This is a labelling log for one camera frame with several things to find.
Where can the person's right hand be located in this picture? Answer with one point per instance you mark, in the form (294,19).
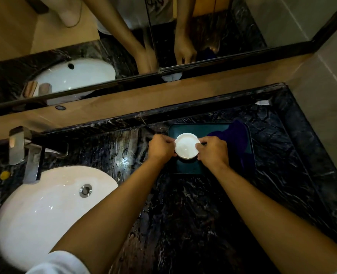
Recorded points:
(212,152)

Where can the person's left hand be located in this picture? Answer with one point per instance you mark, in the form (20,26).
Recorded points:
(160,148)

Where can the purple cloth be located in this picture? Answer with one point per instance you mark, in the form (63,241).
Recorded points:
(236,142)

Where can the small white cup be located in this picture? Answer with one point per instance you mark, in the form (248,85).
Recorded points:
(187,146)

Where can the green rectangular mat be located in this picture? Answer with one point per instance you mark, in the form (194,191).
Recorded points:
(185,168)

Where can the chrome faucet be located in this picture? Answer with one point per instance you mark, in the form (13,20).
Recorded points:
(28,154)

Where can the person's left forearm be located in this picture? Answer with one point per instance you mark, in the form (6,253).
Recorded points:
(108,219)

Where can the person's right forearm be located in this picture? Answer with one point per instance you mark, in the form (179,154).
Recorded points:
(276,222)

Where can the small white packet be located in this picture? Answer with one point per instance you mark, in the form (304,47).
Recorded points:
(262,102)

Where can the chrome sink drain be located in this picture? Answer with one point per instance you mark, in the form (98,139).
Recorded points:
(85,190)

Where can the dark round sticker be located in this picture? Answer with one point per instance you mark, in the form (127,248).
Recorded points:
(60,107)

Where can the white oval sink basin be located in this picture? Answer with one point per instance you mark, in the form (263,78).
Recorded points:
(43,211)

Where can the white printed t-shirt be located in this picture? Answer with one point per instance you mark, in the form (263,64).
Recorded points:
(60,263)

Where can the small yellow cap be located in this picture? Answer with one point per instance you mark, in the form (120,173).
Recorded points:
(5,175)

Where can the black-framed wall mirror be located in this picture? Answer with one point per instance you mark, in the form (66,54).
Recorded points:
(100,54)

